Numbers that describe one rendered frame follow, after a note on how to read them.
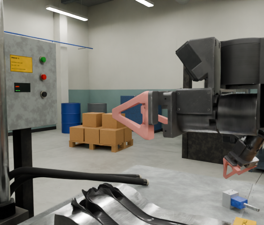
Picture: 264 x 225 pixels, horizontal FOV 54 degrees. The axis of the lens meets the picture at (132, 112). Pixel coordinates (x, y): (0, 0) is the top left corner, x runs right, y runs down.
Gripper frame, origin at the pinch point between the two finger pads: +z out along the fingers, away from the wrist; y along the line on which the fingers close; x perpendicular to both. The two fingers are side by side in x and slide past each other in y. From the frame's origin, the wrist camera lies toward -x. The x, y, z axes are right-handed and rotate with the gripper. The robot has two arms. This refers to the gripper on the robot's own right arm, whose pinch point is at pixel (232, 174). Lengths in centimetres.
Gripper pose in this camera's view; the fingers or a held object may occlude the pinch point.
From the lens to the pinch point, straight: 106.5
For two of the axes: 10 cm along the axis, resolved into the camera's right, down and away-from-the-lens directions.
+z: -2.9, 8.2, 4.9
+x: 4.8, 5.6, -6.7
